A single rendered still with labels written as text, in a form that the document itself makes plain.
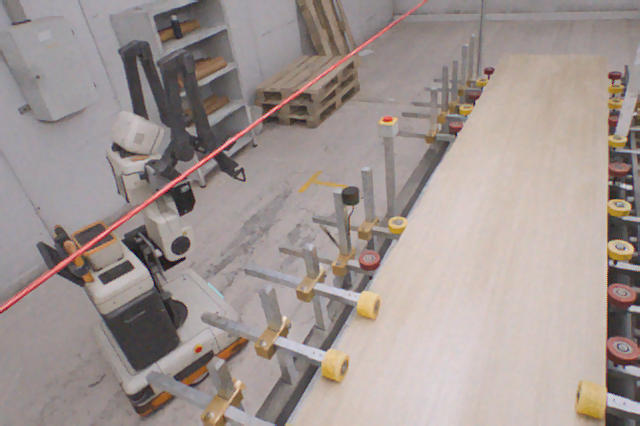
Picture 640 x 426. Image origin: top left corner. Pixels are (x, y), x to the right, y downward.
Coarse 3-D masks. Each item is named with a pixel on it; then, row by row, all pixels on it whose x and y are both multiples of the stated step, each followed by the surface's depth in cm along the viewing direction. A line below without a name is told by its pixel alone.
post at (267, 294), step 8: (264, 288) 129; (272, 288) 130; (264, 296) 129; (272, 296) 130; (264, 304) 131; (272, 304) 131; (264, 312) 134; (272, 312) 132; (280, 312) 136; (272, 320) 134; (280, 320) 137; (272, 328) 137; (280, 352) 143; (280, 360) 146; (288, 360) 146; (280, 368) 149; (288, 368) 147; (288, 376) 150
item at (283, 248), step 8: (280, 248) 189; (288, 248) 187; (296, 248) 187; (296, 256) 187; (320, 256) 181; (328, 256) 180; (336, 256) 179; (328, 264) 180; (352, 264) 174; (360, 272) 174; (368, 272) 171
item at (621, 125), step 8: (632, 72) 211; (632, 80) 212; (632, 88) 214; (632, 96) 216; (624, 104) 220; (632, 104) 218; (624, 112) 221; (632, 112) 220; (624, 120) 223; (616, 128) 230; (624, 128) 225; (624, 136) 227; (608, 160) 239; (616, 160) 236; (608, 176) 242; (608, 192) 247
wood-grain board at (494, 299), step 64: (512, 64) 330; (576, 64) 314; (512, 128) 244; (576, 128) 235; (448, 192) 200; (512, 192) 194; (576, 192) 188; (448, 256) 165; (512, 256) 161; (576, 256) 157; (384, 320) 144; (448, 320) 141; (512, 320) 138; (576, 320) 135; (320, 384) 127; (384, 384) 125; (448, 384) 122; (512, 384) 120; (576, 384) 118
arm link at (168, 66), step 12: (168, 60) 172; (180, 60) 174; (168, 72) 173; (168, 84) 176; (168, 96) 178; (180, 96) 181; (168, 108) 181; (180, 108) 183; (180, 120) 184; (180, 132) 186; (180, 144) 186; (180, 156) 188; (192, 156) 191
